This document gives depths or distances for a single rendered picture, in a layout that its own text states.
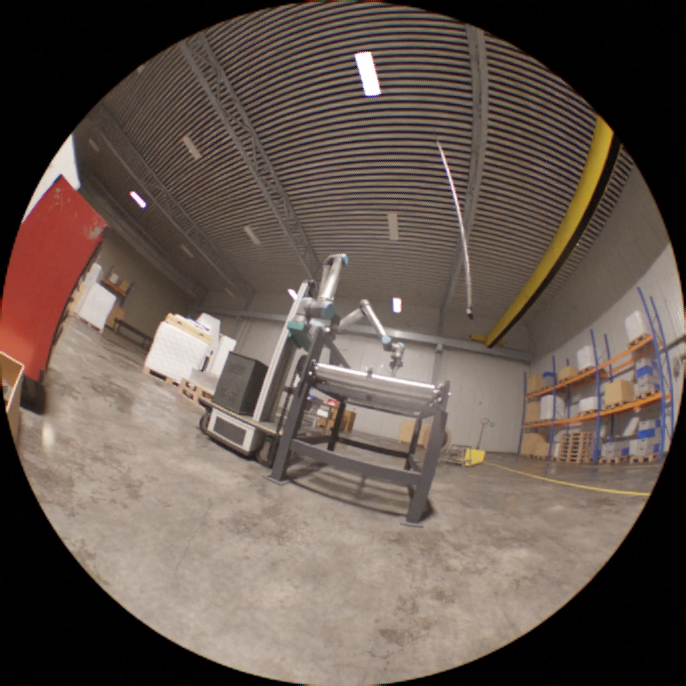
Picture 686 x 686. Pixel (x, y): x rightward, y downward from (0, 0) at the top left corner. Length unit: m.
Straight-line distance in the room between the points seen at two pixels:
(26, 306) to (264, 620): 1.34
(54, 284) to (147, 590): 1.12
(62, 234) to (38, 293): 0.27
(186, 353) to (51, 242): 3.78
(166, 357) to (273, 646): 4.40
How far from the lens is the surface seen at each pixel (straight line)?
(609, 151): 7.10
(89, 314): 8.69
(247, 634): 0.66
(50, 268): 1.26
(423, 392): 1.34
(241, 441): 1.80
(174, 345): 4.54
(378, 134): 8.15
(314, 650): 0.67
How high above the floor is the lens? 0.59
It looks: 19 degrees up
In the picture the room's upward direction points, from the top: 16 degrees clockwise
